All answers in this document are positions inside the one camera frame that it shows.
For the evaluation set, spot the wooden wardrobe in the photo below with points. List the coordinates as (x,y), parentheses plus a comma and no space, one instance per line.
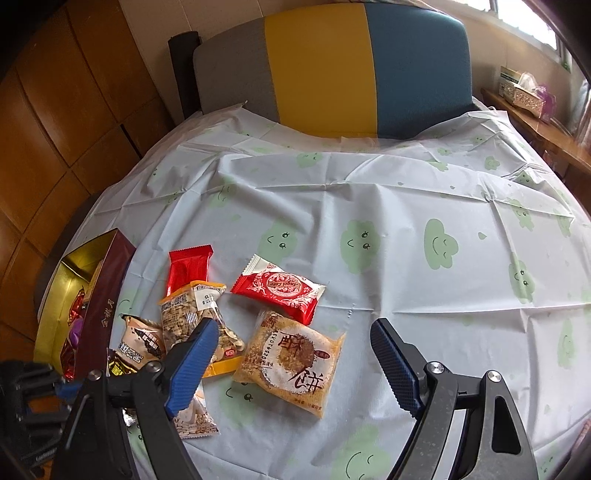
(46,115)

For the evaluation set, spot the wooden side desk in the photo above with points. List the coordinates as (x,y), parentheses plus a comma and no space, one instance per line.
(554,134)

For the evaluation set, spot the window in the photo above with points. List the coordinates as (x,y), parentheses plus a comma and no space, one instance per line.
(521,18)

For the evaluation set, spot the purple ornament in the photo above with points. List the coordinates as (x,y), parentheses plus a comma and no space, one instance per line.
(548,97)

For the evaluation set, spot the lace pattern tissue box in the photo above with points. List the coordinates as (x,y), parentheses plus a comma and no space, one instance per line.
(524,97)

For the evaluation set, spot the clear nut packet orange edge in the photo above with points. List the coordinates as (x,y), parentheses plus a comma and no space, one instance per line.
(184,314)

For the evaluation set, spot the hanging floral curtain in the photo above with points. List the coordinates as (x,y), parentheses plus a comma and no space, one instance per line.
(579,110)

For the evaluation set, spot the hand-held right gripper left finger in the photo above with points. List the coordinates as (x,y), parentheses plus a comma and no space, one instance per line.
(194,364)

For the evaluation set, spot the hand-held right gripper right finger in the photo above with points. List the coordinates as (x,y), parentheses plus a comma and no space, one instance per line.
(392,364)

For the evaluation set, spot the grey yellow blue sofa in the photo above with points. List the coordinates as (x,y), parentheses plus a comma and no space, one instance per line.
(323,69)

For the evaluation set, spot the purple snack packet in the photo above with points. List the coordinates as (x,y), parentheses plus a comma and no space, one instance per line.
(76,332)

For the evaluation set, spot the brown snack packet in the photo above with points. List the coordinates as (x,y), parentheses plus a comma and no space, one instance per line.
(138,346)

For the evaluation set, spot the red white patterned snack packet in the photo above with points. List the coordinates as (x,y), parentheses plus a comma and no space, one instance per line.
(281,288)

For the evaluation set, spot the orange pastry packet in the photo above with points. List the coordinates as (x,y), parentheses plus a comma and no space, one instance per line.
(291,364)

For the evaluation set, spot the red foil candy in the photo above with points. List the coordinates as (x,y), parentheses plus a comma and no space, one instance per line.
(69,360)
(77,304)

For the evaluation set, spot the white peanut packet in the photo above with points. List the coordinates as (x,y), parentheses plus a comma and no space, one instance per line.
(198,417)

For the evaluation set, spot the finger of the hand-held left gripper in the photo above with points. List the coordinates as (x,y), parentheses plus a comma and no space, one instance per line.
(65,391)

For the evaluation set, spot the green white carton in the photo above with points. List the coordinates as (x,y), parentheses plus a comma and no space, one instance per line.
(508,76)

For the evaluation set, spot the gold tin box maroon outside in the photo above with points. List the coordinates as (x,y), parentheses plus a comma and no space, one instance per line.
(106,300)

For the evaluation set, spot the white tablecloth green cloud print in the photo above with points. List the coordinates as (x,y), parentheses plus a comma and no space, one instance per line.
(369,184)

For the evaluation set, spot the plain red snack packet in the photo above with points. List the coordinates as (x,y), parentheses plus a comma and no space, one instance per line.
(187,270)

